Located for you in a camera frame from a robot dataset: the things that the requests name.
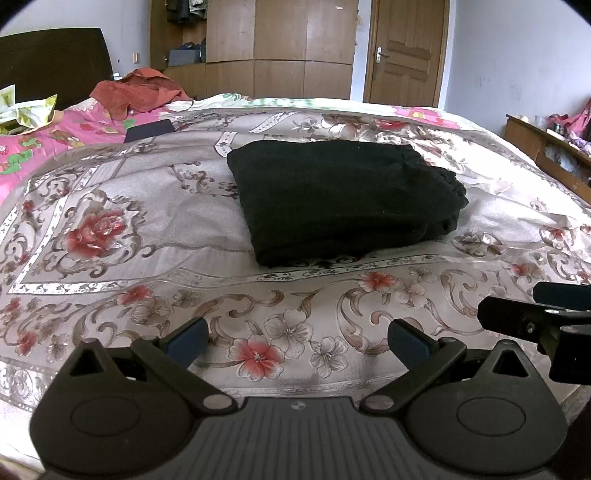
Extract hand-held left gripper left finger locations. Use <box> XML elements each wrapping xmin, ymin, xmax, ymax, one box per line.
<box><xmin>59</xmin><ymin>318</ymin><xmax>238</xmax><ymax>415</ymax></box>

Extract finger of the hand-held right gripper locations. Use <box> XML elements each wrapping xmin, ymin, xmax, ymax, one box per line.
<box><xmin>477</xmin><ymin>296</ymin><xmax>591</xmax><ymax>345</ymax></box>
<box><xmin>532</xmin><ymin>281</ymin><xmax>591</xmax><ymax>312</ymax></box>

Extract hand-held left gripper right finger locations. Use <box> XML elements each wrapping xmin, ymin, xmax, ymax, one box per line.
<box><xmin>359</xmin><ymin>318</ymin><xmax>537</xmax><ymax>415</ymax></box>

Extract black pants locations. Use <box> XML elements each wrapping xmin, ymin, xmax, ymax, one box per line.
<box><xmin>226</xmin><ymin>139</ymin><xmax>470</xmax><ymax>268</ymax></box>

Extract floral beige blanket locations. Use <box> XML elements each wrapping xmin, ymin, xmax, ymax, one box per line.
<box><xmin>0</xmin><ymin>93</ymin><xmax>591</xmax><ymax>418</ymax></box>

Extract wooden cabinet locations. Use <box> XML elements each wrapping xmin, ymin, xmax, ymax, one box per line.
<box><xmin>503</xmin><ymin>114</ymin><xmax>591</xmax><ymax>205</ymax></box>

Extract dark blue notebook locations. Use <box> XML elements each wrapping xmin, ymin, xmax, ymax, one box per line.
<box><xmin>124</xmin><ymin>119</ymin><xmax>176</xmax><ymax>144</ymax></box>

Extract pink cartoon print bed sheet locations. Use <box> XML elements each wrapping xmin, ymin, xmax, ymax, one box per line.
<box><xmin>0</xmin><ymin>98</ymin><xmax>446</xmax><ymax>197</ymax></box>

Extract blue grey box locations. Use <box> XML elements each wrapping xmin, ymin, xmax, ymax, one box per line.
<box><xmin>167</xmin><ymin>43</ymin><xmax>205</xmax><ymax>66</ymax></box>

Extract brown wooden door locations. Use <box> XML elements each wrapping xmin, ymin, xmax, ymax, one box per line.
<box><xmin>362</xmin><ymin>0</ymin><xmax>452</xmax><ymax>108</ymax></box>

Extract dark wooden headboard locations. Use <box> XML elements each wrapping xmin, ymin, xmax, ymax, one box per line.
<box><xmin>0</xmin><ymin>28</ymin><xmax>116</xmax><ymax>112</ymax></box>

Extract brown wooden wardrobe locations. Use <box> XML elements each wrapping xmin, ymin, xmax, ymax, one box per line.
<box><xmin>148</xmin><ymin>0</ymin><xmax>359</xmax><ymax>101</ymax></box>

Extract dark hanging clothes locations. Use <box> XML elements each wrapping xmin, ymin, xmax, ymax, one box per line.
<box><xmin>165</xmin><ymin>0</ymin><xmax>207</xmax><ymax>25</ymax></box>

